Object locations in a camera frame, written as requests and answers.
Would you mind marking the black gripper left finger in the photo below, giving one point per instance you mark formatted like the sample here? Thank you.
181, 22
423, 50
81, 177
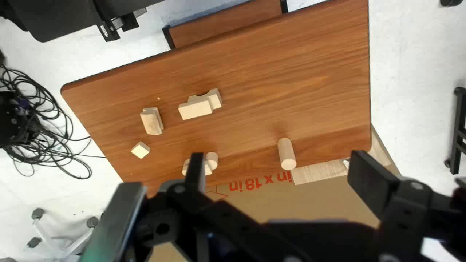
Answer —
197, 169

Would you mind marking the half-round wooden block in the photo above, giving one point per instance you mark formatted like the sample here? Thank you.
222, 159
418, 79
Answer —
152, 121

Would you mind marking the wooden lower table shelf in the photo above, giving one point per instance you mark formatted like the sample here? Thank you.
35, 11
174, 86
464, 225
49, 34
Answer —
223, 24

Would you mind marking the small wooden cube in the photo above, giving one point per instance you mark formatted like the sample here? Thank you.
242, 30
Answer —
140, 150

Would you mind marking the cardboard box with red print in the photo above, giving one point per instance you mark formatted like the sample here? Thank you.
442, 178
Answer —
315, 204

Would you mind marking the grey caster base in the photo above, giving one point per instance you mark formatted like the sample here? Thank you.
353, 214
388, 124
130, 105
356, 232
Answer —
53, 233

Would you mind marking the light wooden plank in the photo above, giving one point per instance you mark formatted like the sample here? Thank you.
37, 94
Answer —
321, 172

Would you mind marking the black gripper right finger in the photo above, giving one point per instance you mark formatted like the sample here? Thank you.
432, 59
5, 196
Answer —
388, 204

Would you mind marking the rectangular wooden block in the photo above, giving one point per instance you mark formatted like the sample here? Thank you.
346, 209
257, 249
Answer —
196, 110

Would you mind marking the black equipment with bracket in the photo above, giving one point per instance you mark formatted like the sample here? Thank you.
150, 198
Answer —
59, 15

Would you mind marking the black device box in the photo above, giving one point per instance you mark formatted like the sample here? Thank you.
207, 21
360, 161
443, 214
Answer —
12, 118

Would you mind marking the wooden cylinder block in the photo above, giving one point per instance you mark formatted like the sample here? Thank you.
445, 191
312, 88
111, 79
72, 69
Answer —
286, 153

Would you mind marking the wooden arch block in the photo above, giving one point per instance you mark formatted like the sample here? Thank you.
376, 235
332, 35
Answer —
215, 97

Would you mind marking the black metal stand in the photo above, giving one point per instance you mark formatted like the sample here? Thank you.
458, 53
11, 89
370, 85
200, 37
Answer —
458, 132

